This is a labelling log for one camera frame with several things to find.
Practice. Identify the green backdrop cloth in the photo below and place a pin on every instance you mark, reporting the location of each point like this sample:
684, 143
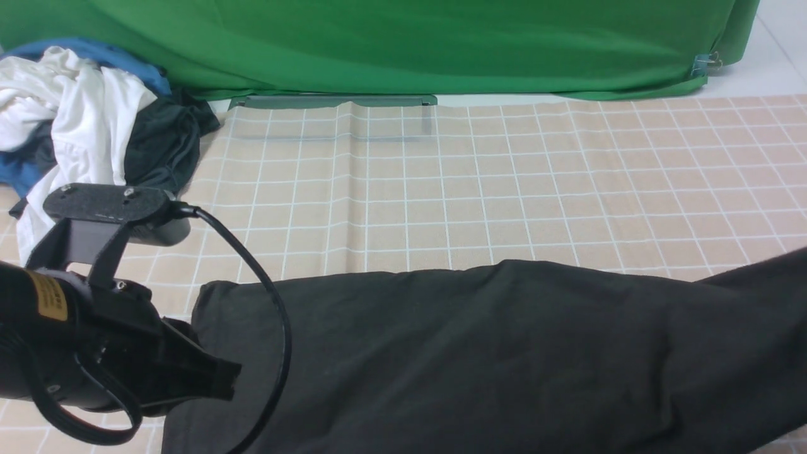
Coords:
588, 50

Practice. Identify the beige checkered tablecloth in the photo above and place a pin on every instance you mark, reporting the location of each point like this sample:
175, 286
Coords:
682, 188

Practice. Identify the dark teal crumpled shirt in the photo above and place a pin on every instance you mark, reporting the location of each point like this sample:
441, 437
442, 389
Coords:
163, 151

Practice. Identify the blue binder clip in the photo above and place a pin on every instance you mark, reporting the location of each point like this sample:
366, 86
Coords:
705, 64

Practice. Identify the green metal bar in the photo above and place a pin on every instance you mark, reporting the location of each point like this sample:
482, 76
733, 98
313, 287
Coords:
306, 101

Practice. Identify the blue crumpled garment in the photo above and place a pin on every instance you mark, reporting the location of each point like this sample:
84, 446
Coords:
101, 55

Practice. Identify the white crumpled shirt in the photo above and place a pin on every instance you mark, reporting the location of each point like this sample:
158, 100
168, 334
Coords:
92, 111

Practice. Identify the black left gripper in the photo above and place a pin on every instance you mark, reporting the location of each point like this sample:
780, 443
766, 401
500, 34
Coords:
159, 360

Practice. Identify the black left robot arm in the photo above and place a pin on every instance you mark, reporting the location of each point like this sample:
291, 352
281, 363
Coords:
36, 307

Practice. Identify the dark gray long-sleeved shirt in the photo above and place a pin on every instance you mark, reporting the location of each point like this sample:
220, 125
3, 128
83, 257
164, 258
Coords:
539, 357

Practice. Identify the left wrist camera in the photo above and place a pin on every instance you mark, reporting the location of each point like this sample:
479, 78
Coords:
94, 223

